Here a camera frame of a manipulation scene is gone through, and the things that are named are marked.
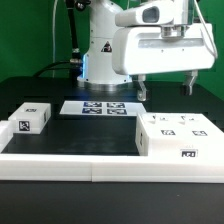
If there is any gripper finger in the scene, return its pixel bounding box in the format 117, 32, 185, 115
137, 75, 147, 101
181, 70, 198, 96

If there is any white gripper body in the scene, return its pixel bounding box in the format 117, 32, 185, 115
112, 23, 215, 75

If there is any white cabinet door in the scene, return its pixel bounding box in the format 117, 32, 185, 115
176, 113, 224, 138
142, 113, 186, 138

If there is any white cabinet body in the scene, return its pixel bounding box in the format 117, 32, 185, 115
135, 112, 224, 159

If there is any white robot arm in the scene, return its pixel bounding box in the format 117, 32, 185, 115
78, 0, 218, 101

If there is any white sheet with markers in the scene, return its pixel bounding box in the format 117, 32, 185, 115
60, 101, 146, 116

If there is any white U-shaped fence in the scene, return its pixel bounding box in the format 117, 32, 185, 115
0, 118, 224, 183

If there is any small white tagged box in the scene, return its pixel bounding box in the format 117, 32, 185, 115
8, 102, 51, 134

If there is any black corrugated cable hose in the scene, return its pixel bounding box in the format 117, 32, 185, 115
32, 0, 92, 79

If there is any white thin cable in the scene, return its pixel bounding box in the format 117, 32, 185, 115
51, 0, 59, 79

